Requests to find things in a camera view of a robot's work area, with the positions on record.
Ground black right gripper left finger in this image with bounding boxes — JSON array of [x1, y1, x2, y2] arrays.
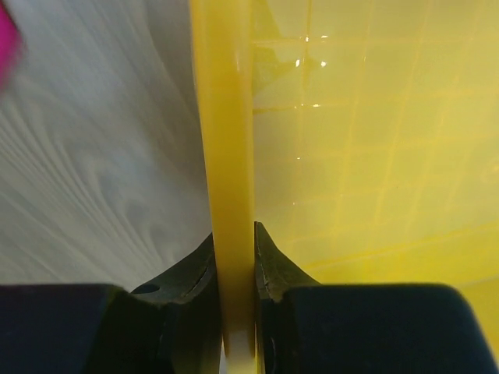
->
[[1, 237, 221, 373]]

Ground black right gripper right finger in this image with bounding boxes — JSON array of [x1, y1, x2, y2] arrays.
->
[[254, 222, 498, 373]]

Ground yellow plastic tray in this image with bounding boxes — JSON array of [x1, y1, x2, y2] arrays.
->
[[189, 1, 498, 373]]

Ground pink red t shirt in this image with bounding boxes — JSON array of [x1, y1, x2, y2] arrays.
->
[[0, 1, 24, 91]]

